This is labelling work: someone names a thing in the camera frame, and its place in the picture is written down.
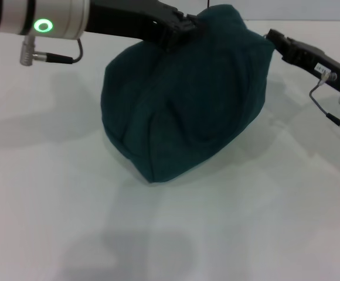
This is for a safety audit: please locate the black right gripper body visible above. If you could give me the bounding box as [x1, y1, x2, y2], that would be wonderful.
[293, 40, 340, 94]

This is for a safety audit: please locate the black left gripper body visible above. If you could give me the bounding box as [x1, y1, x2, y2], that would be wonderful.
[84, 0, 182, 52]

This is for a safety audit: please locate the dark teal insulated lunch bag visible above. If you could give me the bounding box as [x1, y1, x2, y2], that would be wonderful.
[99, 4, 273, 184]

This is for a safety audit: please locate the right arm cable with plug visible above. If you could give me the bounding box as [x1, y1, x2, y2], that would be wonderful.
[309, 71, 340, 140]

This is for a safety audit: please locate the arm cable with plug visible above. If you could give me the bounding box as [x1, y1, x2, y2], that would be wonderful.
[309, 71, 340, 140]
[19, 35, 84, 67]

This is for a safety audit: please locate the left arm cable with plug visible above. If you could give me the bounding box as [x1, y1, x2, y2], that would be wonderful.
[19, 35, 84, 67]

